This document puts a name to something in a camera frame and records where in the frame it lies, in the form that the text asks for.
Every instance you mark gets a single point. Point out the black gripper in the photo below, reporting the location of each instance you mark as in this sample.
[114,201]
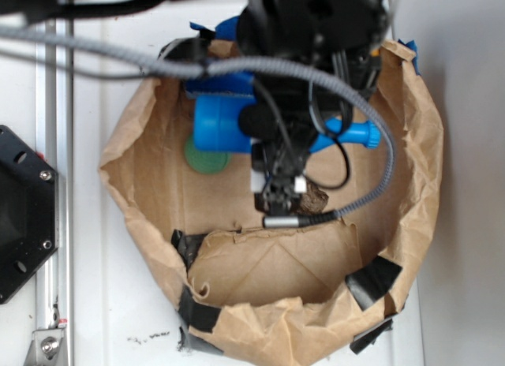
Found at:
[298,104]

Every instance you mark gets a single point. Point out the blue plastic bottle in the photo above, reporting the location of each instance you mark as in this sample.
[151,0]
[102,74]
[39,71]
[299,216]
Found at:
[216,126]

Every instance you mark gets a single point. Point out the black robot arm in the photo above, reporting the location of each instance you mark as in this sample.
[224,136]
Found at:
[304,31]

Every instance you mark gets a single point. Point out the brown rock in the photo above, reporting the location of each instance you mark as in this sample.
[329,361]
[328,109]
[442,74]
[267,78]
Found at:
[313,201]

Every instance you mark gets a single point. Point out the green knitted ball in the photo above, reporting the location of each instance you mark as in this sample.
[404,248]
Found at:
[205,162]

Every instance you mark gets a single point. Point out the brown paper bag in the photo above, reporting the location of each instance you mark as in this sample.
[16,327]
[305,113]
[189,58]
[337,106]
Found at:
[275,297]

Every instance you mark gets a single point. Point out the aluminium extrusion rail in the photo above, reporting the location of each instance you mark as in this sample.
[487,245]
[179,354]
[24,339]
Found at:
[54,141]

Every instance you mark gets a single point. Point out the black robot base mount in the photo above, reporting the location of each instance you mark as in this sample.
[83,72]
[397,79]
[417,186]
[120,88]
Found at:
[28,209]

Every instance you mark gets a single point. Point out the metal corner bracket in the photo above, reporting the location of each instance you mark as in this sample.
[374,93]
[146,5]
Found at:
[48,348]

